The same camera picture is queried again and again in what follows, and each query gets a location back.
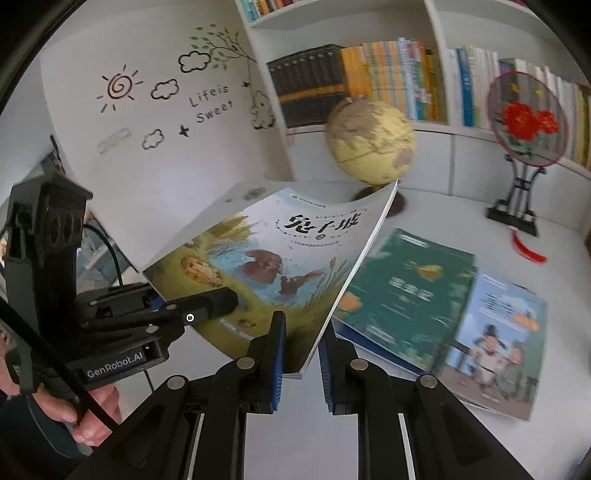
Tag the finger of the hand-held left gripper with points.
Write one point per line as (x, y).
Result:
(207, 304)
(154, 302)

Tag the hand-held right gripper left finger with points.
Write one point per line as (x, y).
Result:
(277, 360)

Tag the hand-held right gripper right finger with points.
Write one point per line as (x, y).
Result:
(325, 369)

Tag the pond animals cover book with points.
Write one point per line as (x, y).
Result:
(277, 258)

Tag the row of orange yellow books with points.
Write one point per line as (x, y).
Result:
(388, 69)

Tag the row of mixed colour books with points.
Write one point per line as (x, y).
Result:
(263, 7)

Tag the row of blue white books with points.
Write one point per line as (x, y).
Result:
(471, 83)

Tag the person's left hand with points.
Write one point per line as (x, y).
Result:
(99, 406)

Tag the teal orange flower cover book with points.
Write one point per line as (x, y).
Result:
(406, 304)

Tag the light blue cartoon figures book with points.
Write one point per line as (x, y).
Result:
(498, 332)

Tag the yellow desk globe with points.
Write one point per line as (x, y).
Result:
(369, 143)

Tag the red tassel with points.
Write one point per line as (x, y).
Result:
(526, 249)

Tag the round red flower fan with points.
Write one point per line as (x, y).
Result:
(526, 120)

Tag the clear wall strip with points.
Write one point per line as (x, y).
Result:
(113, 140)

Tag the small cloud wall sticker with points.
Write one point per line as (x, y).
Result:
(152, 138)

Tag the red sun wall sticker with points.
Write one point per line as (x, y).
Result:
(121, 86)

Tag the black lettering wall sticker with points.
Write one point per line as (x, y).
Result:
(210, 115)

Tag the bear on swing wall sticker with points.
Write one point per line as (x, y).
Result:
(261, 110)

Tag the medium cloud wall sticker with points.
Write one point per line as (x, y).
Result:
(165, 90)

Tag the large cloud wall sticker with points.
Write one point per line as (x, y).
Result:
(194, 61)

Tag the green tree wall sticker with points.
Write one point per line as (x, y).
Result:
(221, 44)

